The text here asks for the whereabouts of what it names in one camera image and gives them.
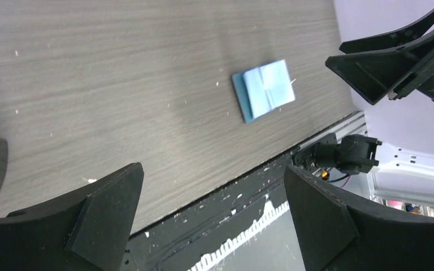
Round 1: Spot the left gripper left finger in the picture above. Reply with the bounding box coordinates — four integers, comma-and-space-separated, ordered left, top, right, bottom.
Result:
0, 163, 144, 270

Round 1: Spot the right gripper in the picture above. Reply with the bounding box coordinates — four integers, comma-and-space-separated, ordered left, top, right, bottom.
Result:
325, 9, 434, 105

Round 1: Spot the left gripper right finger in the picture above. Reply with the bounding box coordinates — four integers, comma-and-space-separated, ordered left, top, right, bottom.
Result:
284, 166, 434, 270

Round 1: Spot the blue leather card holder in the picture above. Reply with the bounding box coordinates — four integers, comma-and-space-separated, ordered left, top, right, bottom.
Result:
231, 59, 296, 123

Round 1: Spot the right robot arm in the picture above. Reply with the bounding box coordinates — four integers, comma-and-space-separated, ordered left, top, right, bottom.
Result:
293, 8, 434, 208

